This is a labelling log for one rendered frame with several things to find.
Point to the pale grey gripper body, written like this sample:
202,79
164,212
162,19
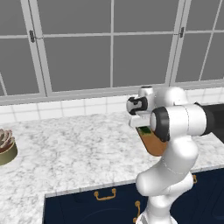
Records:
137,120

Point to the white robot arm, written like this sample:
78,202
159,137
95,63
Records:
175,163

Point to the green sponge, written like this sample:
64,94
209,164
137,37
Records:
145,130

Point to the brown wooden cutting board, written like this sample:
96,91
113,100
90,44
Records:
154,144

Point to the grey framed window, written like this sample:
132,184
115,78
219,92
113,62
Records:
78,58

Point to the dark window hinge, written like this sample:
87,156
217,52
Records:
32,36
182,32

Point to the navy blue cupboard door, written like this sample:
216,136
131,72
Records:
207,198

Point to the navy blue drawer front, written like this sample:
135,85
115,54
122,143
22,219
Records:
78,208

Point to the pale pink succulent plant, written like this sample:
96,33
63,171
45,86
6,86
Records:
5,138

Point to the olive green plant pot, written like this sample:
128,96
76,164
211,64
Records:
7,157

